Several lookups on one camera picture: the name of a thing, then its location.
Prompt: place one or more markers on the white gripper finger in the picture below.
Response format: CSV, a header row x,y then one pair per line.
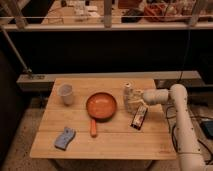
x,y
130,92
134,105

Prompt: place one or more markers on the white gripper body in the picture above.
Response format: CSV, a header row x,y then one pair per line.
x,y
139,95

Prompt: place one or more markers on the black box on floor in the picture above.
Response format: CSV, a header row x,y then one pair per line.
x,y
207,128

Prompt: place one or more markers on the metal railing frame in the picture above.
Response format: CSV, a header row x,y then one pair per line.
x,y
91,36

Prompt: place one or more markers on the white plastic cup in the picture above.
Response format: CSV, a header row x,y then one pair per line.
x,y
65,91

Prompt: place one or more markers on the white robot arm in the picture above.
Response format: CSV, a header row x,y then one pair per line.
x,y
188,149

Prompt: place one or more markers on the blue sponge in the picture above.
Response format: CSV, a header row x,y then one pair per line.
x,y
63,140

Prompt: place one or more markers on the orange frying pan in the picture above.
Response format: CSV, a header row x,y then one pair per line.
x,y
100,106

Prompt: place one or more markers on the dark snack bar wrapper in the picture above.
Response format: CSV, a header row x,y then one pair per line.
x,y
139,117

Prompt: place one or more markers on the wooden table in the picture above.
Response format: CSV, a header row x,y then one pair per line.
x,y
115,139

